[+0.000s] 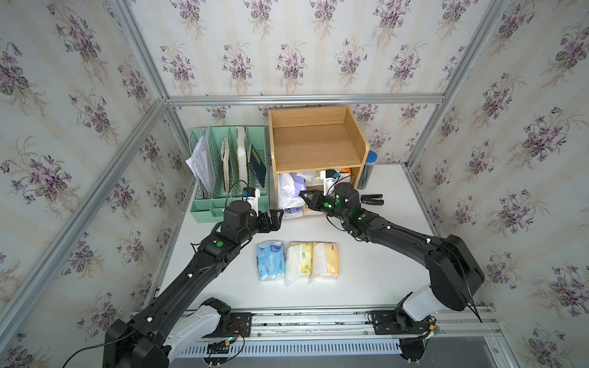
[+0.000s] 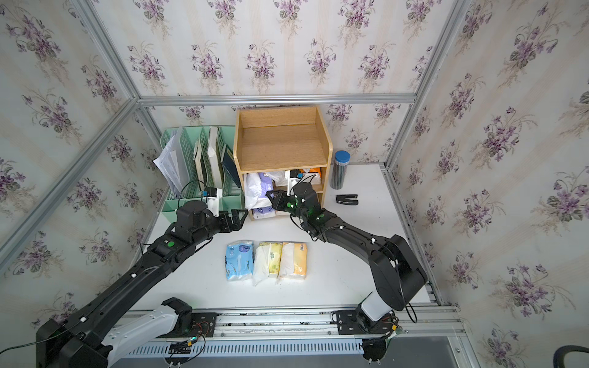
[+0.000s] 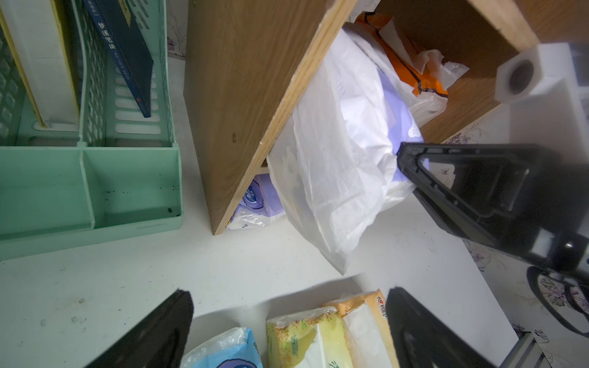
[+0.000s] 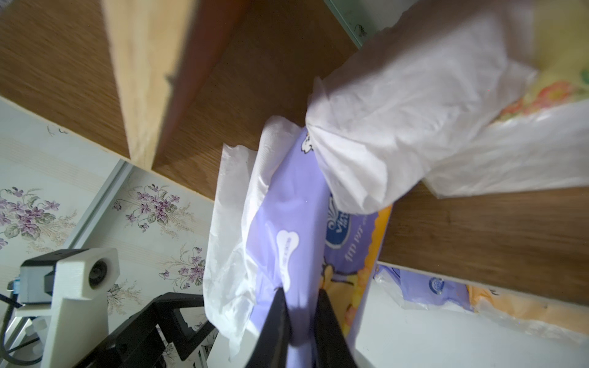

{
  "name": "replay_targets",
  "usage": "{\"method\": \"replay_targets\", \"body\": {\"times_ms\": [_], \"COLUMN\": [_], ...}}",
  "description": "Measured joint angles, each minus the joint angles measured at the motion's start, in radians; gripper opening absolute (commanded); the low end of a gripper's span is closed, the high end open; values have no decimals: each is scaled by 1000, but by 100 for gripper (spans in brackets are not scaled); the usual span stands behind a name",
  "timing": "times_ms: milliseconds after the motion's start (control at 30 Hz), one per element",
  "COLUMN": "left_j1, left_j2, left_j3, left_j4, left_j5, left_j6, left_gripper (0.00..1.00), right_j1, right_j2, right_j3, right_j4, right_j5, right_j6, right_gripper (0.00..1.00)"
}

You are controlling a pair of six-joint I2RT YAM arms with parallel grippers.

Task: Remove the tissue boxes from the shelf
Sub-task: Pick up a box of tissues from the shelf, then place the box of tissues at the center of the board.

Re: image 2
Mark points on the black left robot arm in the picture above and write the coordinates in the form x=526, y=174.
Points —
x=86, y=338

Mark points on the blue-lidded cylindrical container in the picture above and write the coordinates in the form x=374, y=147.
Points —
x=340, y=165

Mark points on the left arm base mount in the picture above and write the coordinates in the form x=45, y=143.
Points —
x=189, y=323

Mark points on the dark blue booklet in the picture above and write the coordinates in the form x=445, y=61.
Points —
x=229, y=166

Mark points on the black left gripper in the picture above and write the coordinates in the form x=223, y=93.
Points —
x=228, y=228

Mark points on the wooden three-tier shelf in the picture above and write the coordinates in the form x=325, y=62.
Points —
x=282, y=139

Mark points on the yellow-green tissue pack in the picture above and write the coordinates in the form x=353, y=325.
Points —
x=267, y=260

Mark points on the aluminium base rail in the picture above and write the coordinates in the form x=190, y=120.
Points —
x=289, y=332

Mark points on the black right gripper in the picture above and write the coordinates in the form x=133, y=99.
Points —
x=276, y=202

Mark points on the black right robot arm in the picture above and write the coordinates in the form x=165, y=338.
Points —
x=397, y=273

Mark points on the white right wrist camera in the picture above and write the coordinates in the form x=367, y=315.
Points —
x=293, y=177

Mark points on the orange-yellow tissue pack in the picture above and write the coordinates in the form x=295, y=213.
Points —
x=294, y=260

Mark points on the green plastic file organizer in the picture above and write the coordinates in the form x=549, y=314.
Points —
x=232, y=197

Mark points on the orange tissue pack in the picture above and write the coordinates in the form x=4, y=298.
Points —
x=313, y=176

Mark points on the white purple tissue pack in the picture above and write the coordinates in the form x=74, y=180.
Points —
x=256, y=185

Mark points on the white paper sheets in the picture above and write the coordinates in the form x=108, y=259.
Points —
x=172, y=164

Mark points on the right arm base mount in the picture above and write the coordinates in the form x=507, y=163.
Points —
x=350, y=322

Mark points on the blue tissue pack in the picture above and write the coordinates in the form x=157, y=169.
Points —
x=239, y=261

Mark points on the black stapler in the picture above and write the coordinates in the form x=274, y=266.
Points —
x=347, y=199

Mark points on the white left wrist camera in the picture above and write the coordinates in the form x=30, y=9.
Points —
x=212, y=197

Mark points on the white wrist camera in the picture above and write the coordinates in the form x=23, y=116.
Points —
x=293, y=177
x=212, y=197

